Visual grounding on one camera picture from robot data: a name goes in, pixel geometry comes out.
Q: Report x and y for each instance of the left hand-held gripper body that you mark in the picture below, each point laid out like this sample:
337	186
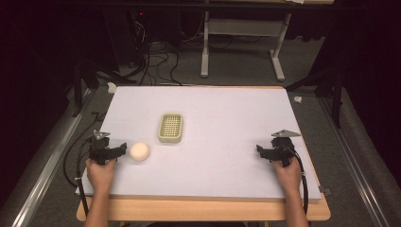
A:
99	148

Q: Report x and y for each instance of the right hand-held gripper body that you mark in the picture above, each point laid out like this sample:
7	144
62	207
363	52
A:
283	148

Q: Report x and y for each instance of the round cream soap bar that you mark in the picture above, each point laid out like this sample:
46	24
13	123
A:
139	151

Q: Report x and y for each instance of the beige soap dish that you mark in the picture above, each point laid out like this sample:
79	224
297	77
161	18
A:
170	128

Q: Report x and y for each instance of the person's left hand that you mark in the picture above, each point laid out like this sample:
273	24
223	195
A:
100	175

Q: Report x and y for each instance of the person's right hand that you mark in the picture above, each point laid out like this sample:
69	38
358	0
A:
288	178

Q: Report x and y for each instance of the small white paper scrap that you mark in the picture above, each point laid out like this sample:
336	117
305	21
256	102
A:
298	99

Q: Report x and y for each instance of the white foam board mat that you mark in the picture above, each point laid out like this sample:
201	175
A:
208	157

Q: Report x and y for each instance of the crumpled white paper scrap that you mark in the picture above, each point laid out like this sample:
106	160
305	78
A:
111	88

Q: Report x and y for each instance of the black stand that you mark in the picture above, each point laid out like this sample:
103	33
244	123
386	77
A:
82	75
335	88

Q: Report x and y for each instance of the wooden table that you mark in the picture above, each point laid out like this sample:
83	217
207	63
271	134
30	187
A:
201	210

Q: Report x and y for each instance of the metal floor rail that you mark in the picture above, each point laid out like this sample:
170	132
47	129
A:
353	157
50	167

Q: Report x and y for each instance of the grey metal bracket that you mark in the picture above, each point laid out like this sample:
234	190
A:
324	190

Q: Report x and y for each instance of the white metal desk frame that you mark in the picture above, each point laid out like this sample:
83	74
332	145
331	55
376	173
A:
206	47

